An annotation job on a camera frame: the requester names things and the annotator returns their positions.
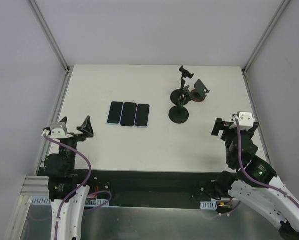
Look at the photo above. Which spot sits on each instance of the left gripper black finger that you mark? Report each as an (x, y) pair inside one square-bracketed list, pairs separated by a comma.
[(86, 128), (63, 121)]

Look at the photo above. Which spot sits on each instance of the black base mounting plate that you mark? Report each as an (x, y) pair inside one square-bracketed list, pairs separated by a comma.
[(164, 190)]

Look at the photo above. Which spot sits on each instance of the right white cable duct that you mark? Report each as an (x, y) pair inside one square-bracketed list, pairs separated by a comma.
[(208, 205)]

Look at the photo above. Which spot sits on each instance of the aluminium frame post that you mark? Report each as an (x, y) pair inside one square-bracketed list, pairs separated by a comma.
[(48, 34), (266, 34)]

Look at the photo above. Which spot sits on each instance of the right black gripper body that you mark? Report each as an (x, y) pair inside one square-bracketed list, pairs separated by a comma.
[(226, 126)]

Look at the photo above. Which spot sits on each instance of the lavender case smartphone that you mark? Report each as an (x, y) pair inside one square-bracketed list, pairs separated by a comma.
[(142, 116)]

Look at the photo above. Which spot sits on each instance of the right aluminium frame post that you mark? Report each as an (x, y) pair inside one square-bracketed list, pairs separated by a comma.
[(266, 34)]

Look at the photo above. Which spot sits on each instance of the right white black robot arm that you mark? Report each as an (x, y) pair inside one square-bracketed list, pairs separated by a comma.
[(256, 183)]

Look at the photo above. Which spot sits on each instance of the light blue case smartphone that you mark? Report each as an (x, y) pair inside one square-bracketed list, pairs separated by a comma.
[(115, 112)]

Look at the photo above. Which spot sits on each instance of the brown-base black phone stand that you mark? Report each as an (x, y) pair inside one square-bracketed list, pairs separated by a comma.
[(200, 92)]

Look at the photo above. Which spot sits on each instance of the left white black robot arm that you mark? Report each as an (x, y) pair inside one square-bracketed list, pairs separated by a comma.
[(67, 195)]

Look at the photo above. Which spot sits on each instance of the black smartphone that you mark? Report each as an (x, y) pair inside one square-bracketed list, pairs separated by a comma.
[(128, 114)]

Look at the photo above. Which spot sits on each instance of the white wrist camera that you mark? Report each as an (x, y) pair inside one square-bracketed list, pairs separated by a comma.
[(57, 131), (245, 120)]

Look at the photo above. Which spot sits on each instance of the left aluminium frame post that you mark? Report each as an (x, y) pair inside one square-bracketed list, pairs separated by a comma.
[(48, 34)]

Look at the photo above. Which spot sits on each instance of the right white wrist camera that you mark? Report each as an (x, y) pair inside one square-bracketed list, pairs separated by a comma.
[(245, 120)]

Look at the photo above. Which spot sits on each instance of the front aluminium frame rail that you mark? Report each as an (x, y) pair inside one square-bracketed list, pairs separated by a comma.
[(38, 186)]

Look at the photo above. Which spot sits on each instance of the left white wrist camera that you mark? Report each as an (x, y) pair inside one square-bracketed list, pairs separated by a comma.
[(57, 131)]

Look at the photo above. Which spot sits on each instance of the black round-base phone stand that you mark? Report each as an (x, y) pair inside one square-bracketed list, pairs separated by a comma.
[(180, 86)]

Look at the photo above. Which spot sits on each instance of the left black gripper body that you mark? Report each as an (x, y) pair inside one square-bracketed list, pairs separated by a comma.
[(79, 134)]

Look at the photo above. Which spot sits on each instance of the white cable duct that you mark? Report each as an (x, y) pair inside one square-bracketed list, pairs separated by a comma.
[(208, 205), (45, 201)]

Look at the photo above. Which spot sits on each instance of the left white cable duct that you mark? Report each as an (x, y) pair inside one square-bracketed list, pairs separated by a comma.
[(45, 201)]

